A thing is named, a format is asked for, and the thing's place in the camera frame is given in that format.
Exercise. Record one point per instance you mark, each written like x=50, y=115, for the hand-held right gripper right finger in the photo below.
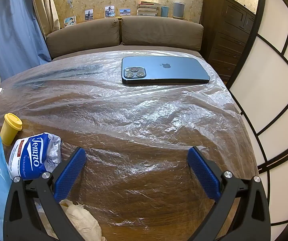
x=204, y=174

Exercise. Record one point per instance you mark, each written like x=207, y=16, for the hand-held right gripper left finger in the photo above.
x=70, y=174

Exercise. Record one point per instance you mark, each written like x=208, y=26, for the white blue tube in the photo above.
x=31, y=155

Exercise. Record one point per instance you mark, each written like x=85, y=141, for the beige sponge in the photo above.
x=81, y=221

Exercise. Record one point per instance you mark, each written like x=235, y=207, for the small yellow cup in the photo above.
x=8, y=130

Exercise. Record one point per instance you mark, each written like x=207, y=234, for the clear plastic table cover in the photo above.
x=123, y=120

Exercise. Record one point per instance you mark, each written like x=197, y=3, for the blue smartphone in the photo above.
x=171, y=72

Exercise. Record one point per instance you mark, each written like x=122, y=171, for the white panel sliding door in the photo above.
x=279, y=80

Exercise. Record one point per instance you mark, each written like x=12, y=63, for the dark wooden cabinet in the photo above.
x=224, y=30

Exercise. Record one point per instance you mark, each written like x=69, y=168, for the small photo print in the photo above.
x=110, y=11
x=89, y=15
x=124, y=12
x=70, y=22

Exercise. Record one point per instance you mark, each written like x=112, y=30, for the blue curtain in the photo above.
x=13, y=30

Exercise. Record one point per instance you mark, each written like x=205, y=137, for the beige curtain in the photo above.
x=43, y=10

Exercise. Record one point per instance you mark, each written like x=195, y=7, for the teal cylinder cup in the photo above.
x=165, y=12

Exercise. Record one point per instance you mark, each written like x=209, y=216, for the stack of books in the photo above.
x=147, y=9

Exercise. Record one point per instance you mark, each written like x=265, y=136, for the small wall hook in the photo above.
x=70, y=3

